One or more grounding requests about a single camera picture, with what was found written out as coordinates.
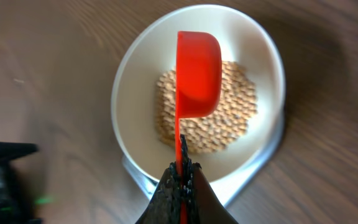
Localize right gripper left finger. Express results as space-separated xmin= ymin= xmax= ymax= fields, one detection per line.
xmin=136 ymin=163 xmax=181 ymax=224

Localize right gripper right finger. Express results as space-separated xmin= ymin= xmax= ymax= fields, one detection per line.
xmin=180 ymin=134 xmax=237 ymax=224

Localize red measuring scoop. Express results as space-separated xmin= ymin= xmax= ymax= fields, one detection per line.
xmin=175 ymin=31 xmax=222 ymax=224

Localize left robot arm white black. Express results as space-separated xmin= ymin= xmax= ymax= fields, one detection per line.
xmin=0 ymin=142 xmax=42 ymax=224

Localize white digital kitchen scale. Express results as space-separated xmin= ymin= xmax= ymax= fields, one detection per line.
xmin=122 ymin=111 xmax=285 ymax=207

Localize white bowl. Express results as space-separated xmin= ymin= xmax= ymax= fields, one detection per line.
xmin=111 ymin=4 xmax=285 ymax=182

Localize soybeans in bowl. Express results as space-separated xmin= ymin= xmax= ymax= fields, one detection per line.
xmin=155 ymin=61 xmax=257 ymax=154

